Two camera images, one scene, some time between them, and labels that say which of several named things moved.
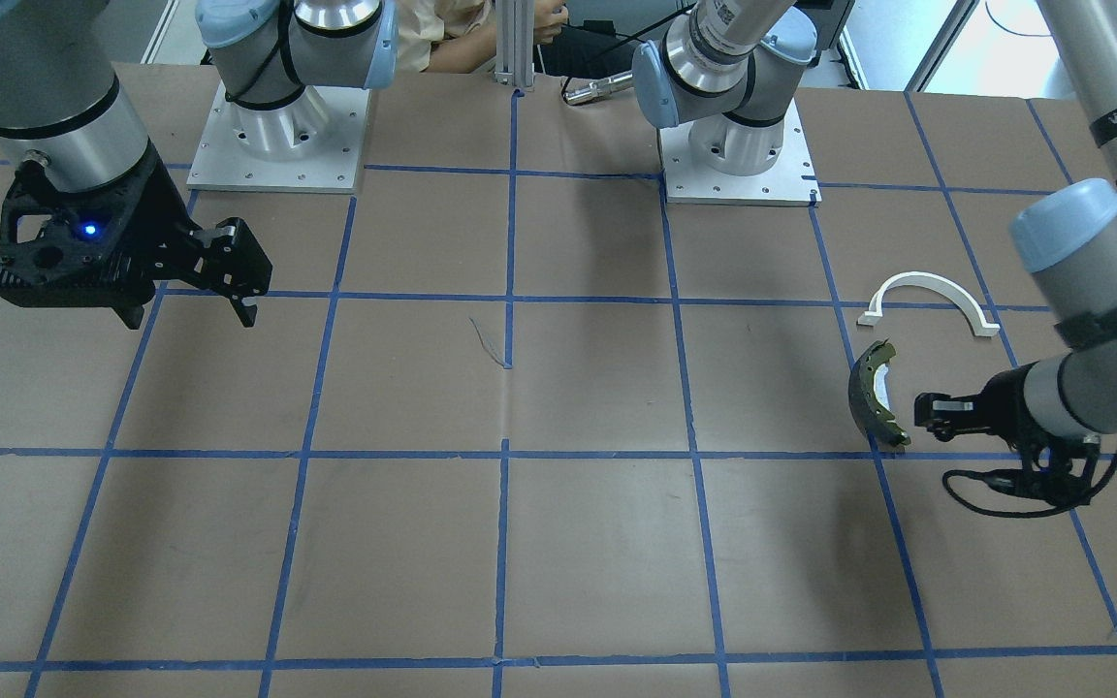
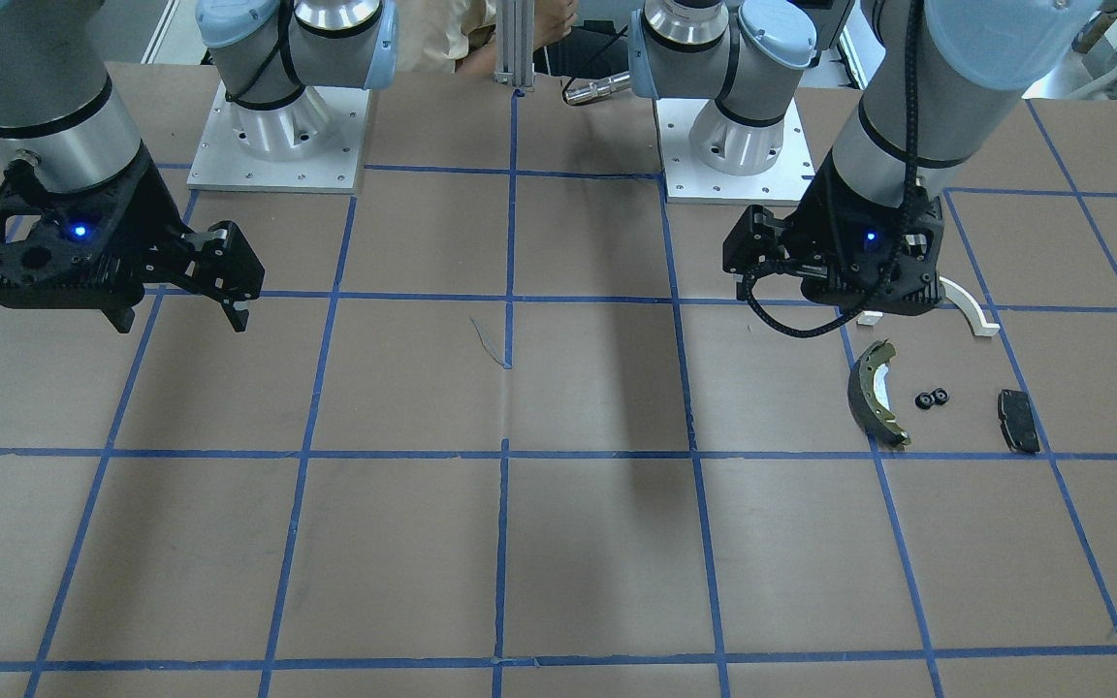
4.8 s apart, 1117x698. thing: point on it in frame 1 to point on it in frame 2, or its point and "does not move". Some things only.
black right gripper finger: [944, 429] to [745, 283]
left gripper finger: [238, 267] does not move
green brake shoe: [877, 420] does not move
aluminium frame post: [515, 43] does not move
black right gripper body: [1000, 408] to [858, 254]
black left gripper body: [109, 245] does not move
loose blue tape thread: [483, 345] does not move
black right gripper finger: [934, 404] to [756, 237]
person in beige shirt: [460, 36] does not move
